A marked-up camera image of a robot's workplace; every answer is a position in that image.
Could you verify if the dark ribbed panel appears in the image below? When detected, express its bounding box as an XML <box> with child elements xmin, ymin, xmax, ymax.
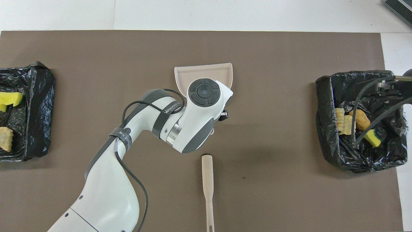
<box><xmin>384</xmin><ymin>0</ymin><xmax>412</xmax><ymax>28</ymax></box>

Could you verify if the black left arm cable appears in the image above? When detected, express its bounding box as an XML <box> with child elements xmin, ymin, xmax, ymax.
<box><xmin>114</xmin><ymin>88</ymin><xmax>186</xmax><ymax>232</ymax></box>

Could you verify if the orange brown nugget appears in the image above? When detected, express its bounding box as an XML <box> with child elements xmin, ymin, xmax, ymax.
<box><xmin>348</xmin><ymin>109</ymin><xmax>371</xmax><ymax>131</ymax></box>

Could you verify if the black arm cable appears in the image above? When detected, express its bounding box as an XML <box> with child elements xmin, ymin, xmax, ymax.
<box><xmin>352</xmin><ymin>76</ymin><xmax>412</xmax><ymax>144</ymax></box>
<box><xmin>114</xmin><ymin>88</ymin><xmax>186</xmax><ymax>232</ymax></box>

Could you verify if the pale yellow scrap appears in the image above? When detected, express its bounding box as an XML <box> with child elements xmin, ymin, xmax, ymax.
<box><xmin>341</xmin><ymin>115</ymin><xmax>357</xmax><ymax>135</ymax></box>
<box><xmin>0</xmin><ymin>126</ymin><xmax>14</xmax><ymax>152</ymax></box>

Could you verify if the beige hand brush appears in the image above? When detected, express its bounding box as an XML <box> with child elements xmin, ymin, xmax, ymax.
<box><xmin>201</xmin><ymin>154</ymin><xmax>215</xmax><ymax>232</ymax></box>

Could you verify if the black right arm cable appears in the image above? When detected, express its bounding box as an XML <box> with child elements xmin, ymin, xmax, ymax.
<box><xmin>352</xmin><ymin>76</ymin><xmax>412</xmax><ymax>144</ymax></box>

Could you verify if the yellow green sponge piece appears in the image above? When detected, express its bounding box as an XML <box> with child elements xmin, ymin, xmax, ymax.
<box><xmin>0</xmin><ymin>92</ymin><xmax>24</xmax><ymax>113</ymax></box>
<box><xmin>361</xmin><ymin>129</ymin><xmax>382</xmax><ymax>148</ymax></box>

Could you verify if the beige plastic dustpan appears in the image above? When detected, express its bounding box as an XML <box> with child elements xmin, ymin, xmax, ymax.
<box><xmin>174</xmin><ymin>63</ymin><xmax>233</xmax><ymax>98</ymax></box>

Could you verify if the bin with black bag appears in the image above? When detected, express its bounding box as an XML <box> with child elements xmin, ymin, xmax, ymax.
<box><xmin>315</xmin><ymin>70</ymin><xmax>409</xmax><ymax>173</ymax></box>
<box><xmin>0</xmin><ymin>61</ymin><xmax>55</xmax><ymax>162</ymax></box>

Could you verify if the striped cream orange bread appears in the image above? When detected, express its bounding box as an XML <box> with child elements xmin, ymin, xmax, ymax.
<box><xmin>335</xmin><ymin>108</ymin><xmax>345</xmax><ymax>132</ymax></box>

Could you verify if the brown table mat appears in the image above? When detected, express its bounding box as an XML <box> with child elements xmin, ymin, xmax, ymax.
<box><xmin>0</xmin><ymin>30</ymin><xmax>404</xmax><ymax>232</ymax></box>

